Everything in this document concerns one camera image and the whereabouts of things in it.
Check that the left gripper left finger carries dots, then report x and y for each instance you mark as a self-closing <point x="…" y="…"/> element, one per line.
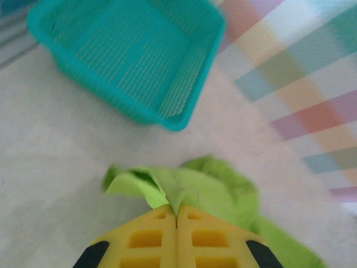
<point x="145" y="240"/>

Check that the teal plastic basket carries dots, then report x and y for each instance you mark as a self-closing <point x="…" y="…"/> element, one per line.
<point x="125" y="56"/>

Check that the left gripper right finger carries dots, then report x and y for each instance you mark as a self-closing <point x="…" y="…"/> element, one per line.
<point x="212" y="240"/>

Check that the lime green shorts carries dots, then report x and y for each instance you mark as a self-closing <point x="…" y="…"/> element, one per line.
<point x="217" y="190"/>

